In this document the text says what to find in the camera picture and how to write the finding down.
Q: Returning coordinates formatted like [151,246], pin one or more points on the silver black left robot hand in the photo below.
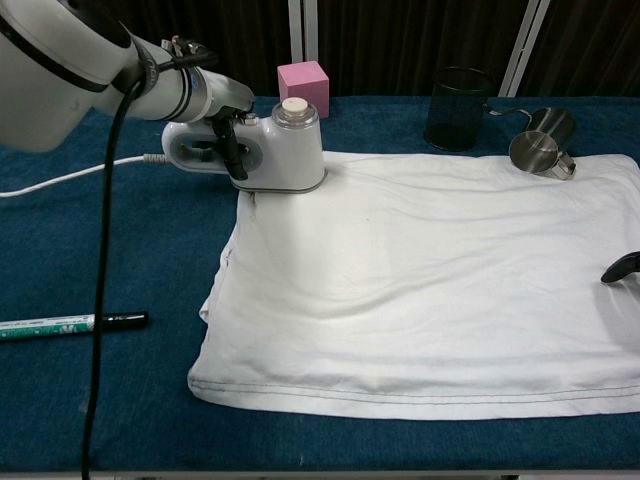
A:
[227,95]

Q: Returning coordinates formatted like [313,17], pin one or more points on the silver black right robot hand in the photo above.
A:
[625,267]

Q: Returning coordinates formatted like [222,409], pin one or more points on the white handheld steam iron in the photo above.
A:
[290,155]

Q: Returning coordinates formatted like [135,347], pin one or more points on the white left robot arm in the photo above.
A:
[65,60]

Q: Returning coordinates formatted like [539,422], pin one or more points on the pink foam cube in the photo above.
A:
[305,87]

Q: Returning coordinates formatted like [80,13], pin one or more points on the steel gooseneck pitcher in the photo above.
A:
[547,135]

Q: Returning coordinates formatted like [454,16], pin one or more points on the black curtain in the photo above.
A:
[400,35]

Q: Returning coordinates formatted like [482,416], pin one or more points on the dark blue tablecloth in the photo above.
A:
[125,250]

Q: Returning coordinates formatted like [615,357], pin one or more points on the white folded garment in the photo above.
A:
[425,300]

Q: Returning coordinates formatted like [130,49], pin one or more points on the black mesh pen cup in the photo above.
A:
[457,110]

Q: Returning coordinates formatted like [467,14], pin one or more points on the black capped marker pen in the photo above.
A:
[50,327]

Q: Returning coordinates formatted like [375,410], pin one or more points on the white frame pole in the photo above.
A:
[303,30]
[522,45]

